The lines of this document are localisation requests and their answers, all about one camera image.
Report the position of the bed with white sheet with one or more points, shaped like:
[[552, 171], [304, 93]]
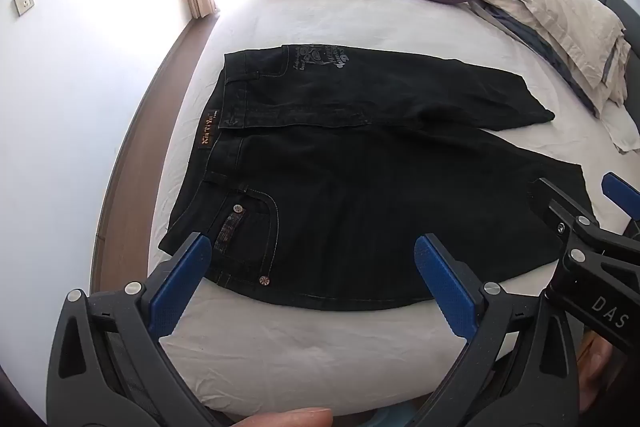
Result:
[[310, 22]]

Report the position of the person's right hand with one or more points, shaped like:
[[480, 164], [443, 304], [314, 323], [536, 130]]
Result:
[[602, 362]]

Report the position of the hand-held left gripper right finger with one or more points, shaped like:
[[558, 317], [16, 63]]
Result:
[[445, 282]]

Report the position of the beige and grey duvet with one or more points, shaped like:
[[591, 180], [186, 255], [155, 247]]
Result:
[[560, 17]]

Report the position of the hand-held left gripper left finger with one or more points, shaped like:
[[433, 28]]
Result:
[[182, 282]]

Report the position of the white wall socket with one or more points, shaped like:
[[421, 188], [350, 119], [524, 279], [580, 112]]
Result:
[[23, 2]]

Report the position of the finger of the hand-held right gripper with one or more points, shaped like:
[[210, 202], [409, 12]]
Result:
[[562, 204], [622, 197]]

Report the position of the person's left hand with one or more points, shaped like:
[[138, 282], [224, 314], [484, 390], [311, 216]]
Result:
[[285, 418]]

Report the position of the black denim pants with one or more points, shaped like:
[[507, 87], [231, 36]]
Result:
[[350, 187]]

